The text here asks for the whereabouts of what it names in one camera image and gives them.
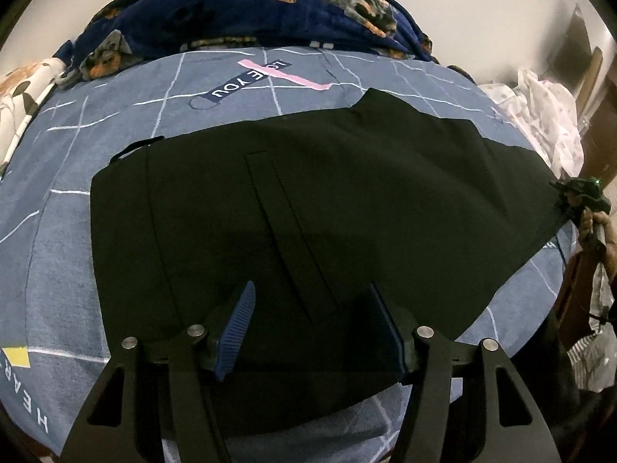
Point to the white floral pillow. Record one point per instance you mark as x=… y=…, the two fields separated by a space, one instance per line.
x=23 y=90

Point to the brown wooden cabinet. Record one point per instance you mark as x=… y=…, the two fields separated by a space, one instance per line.
x=596 y=112

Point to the black pants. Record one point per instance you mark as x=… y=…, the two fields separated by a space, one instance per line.
x=314 y=208

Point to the navy dog-print blanket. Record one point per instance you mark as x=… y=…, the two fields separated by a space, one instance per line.
x=125 y=33

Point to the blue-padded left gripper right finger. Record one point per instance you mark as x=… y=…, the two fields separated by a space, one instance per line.
x=401 y=324

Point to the right hand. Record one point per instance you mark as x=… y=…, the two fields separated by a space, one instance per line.
x=597 y=234

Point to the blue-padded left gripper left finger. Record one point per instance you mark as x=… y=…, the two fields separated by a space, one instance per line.
x=227 y=326

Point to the white dotted cloth pile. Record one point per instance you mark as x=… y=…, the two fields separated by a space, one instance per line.
x=545 y=113

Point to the blue grid-pattern bed sheet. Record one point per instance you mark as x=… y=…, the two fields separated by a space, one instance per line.
x=51 y=327

